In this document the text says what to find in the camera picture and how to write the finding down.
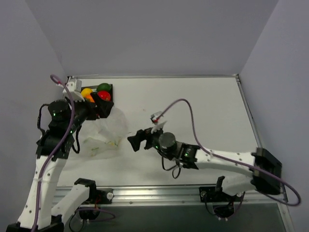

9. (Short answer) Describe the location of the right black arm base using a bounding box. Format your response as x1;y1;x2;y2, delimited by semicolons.
199;176;245;221

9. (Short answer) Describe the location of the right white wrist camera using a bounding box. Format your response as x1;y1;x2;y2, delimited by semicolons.
150;111;166;134

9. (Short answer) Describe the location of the green fake lime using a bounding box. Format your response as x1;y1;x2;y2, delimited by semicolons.
97;83;112;92

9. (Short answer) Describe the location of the translucent plastic bag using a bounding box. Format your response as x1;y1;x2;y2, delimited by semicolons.
79;107;128;159

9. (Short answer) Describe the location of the red fake fruit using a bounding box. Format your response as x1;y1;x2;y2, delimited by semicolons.
97;90;112;102

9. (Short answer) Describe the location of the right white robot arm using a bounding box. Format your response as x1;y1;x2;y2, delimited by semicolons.
128;128;282;200

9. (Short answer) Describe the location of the yellow fake lemon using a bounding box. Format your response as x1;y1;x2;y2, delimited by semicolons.
81;88;93;98

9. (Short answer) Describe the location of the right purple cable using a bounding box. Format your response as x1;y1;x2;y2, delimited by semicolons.
159;98;302;217

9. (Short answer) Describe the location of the square teal brown-rimmed plate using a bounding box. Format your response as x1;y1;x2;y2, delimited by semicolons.
81;83;113;103

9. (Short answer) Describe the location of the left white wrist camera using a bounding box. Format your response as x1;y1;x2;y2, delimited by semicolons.
66;78;85;102

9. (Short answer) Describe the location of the orange fake fruit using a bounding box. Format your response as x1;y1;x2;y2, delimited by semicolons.
84;94;95;103

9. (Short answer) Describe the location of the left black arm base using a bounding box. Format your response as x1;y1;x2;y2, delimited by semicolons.
74;178;113;221

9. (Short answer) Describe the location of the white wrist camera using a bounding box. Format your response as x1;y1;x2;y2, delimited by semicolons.
66;78;85;102
150;111;166;134

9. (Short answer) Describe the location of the aluminium front rail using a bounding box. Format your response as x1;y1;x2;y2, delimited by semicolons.
52;182;289;207

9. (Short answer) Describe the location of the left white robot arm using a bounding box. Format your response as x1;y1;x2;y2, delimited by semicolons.
6;93;114;232

